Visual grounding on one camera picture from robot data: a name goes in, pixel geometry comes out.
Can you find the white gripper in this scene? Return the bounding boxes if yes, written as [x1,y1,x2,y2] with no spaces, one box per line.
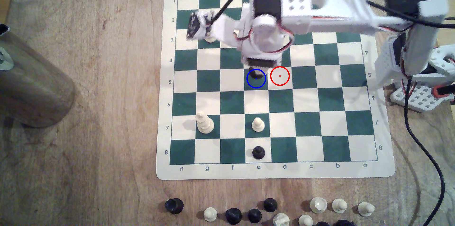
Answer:
[235,16,295,67]

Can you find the green white chess mat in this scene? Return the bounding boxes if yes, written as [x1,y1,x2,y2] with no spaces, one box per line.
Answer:
[156,0,396,180]

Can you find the white chess rook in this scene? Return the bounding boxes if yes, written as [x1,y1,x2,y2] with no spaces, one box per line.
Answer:
[309,197,328,214]

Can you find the black chess knight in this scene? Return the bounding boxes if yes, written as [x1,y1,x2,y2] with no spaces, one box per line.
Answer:
[225,208,243,225]

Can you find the orange black clamp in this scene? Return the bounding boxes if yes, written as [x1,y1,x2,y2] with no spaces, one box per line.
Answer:
[432,84,455,98]

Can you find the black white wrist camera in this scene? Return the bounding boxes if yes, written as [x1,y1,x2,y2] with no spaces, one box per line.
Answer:
[187,10,246,47]

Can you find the white perforated base plate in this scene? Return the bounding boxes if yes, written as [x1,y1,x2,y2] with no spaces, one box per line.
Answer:
[389,81,455,113]

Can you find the brown cylindrical post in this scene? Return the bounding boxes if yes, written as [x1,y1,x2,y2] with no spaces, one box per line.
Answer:
[0,24,76,129]

